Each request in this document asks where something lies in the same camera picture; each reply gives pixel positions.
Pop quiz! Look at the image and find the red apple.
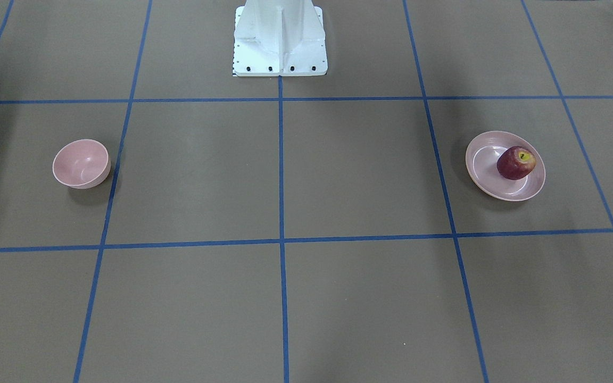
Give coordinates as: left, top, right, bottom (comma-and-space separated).
496, 146, 537, 181

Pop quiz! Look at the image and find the pink bowl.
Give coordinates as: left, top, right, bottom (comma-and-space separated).
53, 139, 112, 189

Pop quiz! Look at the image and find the pink plate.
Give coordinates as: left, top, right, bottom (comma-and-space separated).
465, 130, 546, 202

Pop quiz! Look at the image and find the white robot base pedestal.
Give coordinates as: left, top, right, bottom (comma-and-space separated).
232, 1, 328, 77

